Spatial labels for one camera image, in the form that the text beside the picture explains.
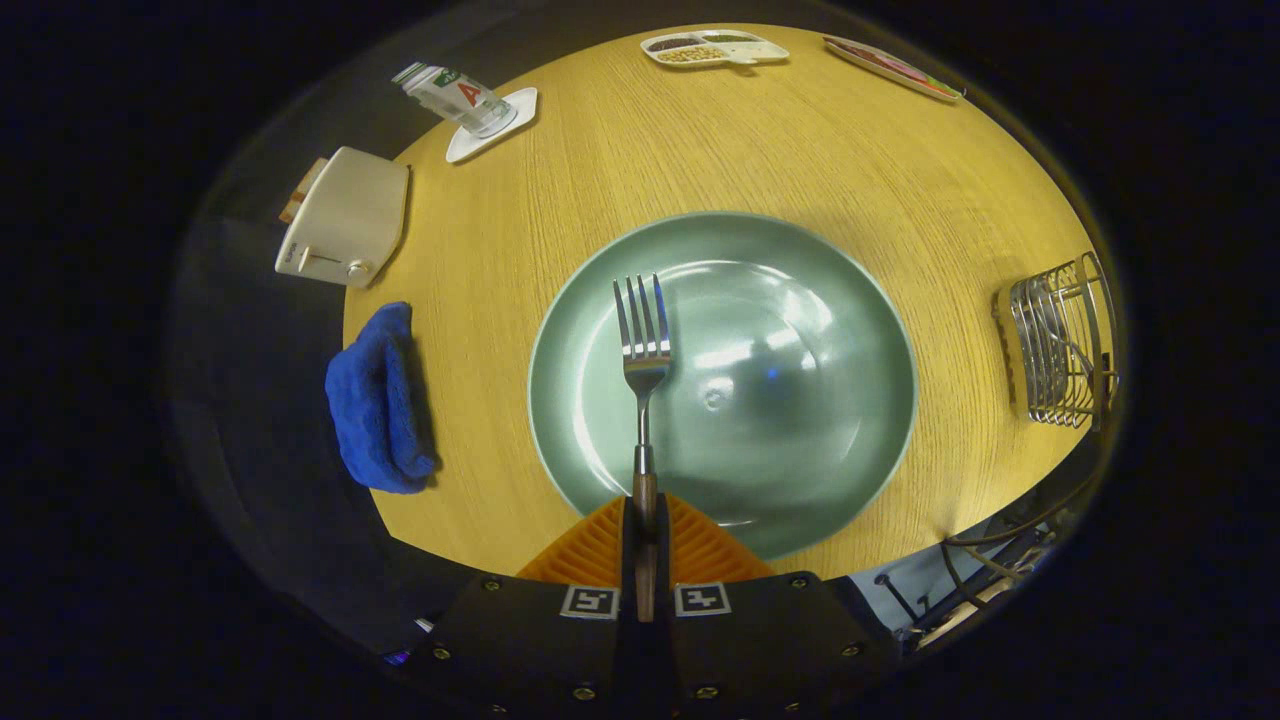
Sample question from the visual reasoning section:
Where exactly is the white coaster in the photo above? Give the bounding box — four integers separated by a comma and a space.
445, 87, 539, 164

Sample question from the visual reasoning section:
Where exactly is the white divided tray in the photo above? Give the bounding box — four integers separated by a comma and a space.
641, 29, 791, 69

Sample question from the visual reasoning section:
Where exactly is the pale green plate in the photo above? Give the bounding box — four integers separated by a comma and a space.
527, 211, 918, 561

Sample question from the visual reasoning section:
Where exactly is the small white labelled bottle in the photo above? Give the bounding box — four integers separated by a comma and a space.
391, 62, 518, 139

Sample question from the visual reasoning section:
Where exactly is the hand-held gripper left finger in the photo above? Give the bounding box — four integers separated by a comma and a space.
415, 495, 641, 713

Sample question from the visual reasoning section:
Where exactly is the white toaster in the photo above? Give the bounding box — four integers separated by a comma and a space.
275, 147, 411, 289

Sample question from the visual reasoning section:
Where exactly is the black chair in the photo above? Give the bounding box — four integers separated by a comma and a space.
875, 480, 1096, 651

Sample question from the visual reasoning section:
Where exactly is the metal fork with wooden handle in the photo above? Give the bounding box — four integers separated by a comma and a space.
613, 274, 674, 623

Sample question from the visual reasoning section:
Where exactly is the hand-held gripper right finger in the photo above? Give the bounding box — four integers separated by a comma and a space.
655, 493, 876, 713

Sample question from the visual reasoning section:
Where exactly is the metal wire basket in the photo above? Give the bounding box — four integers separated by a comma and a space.
992, 250, 1121, 431

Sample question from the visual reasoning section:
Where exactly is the blue cloth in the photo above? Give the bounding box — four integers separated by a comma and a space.
324, 301, 439, 495

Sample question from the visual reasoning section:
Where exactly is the white food plate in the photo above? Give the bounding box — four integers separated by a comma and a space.
823, 35, 965, 103

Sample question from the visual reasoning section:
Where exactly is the toast slice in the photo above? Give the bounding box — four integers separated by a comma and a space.
279, 157, 329, 224

